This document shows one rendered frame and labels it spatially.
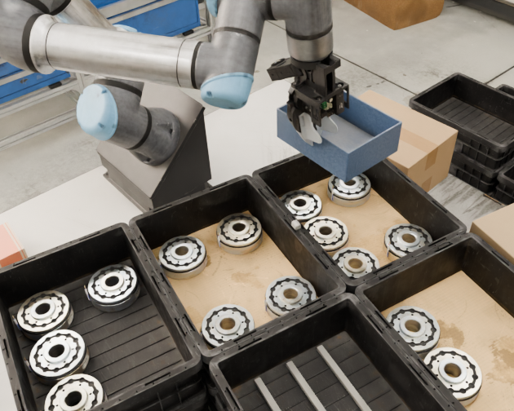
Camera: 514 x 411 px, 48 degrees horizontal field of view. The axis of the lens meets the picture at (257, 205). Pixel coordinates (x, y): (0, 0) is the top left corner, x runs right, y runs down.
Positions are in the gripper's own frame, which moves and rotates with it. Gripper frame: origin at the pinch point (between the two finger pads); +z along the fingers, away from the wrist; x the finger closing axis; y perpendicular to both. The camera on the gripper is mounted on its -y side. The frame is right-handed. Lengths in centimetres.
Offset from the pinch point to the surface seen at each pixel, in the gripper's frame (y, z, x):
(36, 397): -2, 21, -67
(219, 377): 21.1, 13.9, -40.5
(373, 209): 2.5, 30.8, 14.8
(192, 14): -198, 82, 83
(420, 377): 41.4, 18.3, -14.6
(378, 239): 10.2, 30.0, 8.6
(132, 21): -197, 70, 48
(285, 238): 0.7, 22.0, -9.8
